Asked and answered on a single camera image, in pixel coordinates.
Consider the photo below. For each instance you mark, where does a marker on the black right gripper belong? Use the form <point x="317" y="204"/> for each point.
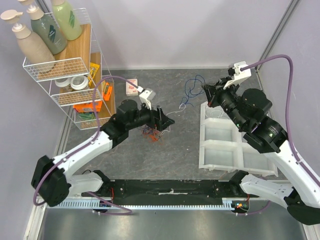
<point x="215" y="92"/>

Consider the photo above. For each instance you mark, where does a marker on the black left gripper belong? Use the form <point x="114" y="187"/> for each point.
<point x="159" y="118"/>

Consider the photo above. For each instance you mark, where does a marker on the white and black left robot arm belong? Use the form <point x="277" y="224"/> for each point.
<point x="54" y="179"/>

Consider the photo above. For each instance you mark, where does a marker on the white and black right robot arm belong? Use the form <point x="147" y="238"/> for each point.
<point x="248" y="112"/>

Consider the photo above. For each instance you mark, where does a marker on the white and red small box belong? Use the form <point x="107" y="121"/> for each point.
<point x="130" y="90"/>

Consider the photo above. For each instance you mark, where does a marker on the white compartment organizer tray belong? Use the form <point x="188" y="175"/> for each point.
<point x="223" y="148"/>

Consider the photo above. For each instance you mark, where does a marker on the orange box on shelf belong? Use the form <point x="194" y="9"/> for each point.
<point x="106" y="90"/>

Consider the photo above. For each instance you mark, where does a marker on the green box on shelf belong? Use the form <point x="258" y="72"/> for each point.
<point x="86" y="116"/>

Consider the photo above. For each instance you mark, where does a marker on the orange flat package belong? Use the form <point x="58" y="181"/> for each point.
<point x="88" y="107"/>

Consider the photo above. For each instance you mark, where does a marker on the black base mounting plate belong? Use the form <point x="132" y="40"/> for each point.
<point x="125" y="188"/>

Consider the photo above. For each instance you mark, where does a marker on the yellow snack packet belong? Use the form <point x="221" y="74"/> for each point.
<point x="93" y="69"/>

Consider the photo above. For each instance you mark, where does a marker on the light green bottle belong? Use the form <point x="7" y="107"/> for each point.
<point x="66" y="18"/>

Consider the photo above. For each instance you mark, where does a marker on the beige pump bottle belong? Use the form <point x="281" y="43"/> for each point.
<point x="29" y="42"/>

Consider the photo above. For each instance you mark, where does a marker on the dark green pump bottle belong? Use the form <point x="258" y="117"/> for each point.
<point x="45" y="27"/>

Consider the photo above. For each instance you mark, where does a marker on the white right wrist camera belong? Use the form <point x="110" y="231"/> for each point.
<point x="237" y="74"/>

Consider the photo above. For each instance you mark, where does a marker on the white wire shelf rack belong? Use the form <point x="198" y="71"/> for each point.
<point x="73" y="61"/>

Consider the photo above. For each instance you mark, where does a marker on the slotted white cable duct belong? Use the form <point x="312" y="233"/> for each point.
<point x="207" y="203"/>

